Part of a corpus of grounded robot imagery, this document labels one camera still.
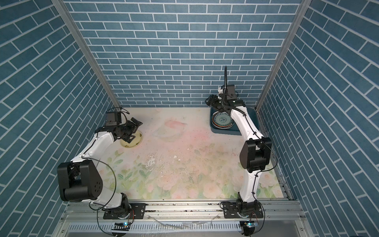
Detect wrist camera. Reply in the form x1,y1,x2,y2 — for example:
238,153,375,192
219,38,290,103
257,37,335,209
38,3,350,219
219,66,238,102
105,107,130,126

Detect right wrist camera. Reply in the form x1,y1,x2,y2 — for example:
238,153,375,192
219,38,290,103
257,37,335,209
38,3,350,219
219,66,238,102

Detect teal plastic bin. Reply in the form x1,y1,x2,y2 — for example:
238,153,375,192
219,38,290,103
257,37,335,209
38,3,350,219
209,107,260,135

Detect teal patterned plate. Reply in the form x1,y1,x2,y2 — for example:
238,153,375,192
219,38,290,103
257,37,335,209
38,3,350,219
211,112,234,126

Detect aluminium corner post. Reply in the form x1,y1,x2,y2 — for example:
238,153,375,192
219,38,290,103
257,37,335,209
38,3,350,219
51,0,121,107
255,0,311,111

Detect orange plate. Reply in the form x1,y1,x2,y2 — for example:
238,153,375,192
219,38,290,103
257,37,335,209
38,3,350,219
213,124,233,130

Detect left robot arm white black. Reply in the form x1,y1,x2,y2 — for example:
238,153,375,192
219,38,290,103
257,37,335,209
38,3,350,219
57,118,143,219

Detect aluminium front rail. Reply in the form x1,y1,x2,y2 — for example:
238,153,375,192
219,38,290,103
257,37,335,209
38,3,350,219
53,198,313,237

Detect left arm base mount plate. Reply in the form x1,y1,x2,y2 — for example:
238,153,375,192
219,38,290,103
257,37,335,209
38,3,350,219
103,203,147,220

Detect right aluminium corner post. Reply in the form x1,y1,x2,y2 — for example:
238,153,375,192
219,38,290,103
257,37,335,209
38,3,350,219
255,0,311,111

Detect left aluminium corner post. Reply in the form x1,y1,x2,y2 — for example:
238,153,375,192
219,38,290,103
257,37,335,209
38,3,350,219
51,0,121,107

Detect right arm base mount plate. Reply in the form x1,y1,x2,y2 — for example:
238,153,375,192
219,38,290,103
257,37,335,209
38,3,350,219
219,201,264,219

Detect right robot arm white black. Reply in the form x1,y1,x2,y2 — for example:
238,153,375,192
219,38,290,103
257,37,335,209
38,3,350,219
205,95,272,218

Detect cream yellow plate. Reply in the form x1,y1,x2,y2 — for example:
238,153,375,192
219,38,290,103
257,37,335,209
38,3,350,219
120,130,143,148

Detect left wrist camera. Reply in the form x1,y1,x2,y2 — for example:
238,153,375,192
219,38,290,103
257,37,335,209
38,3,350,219
105,107,130,126

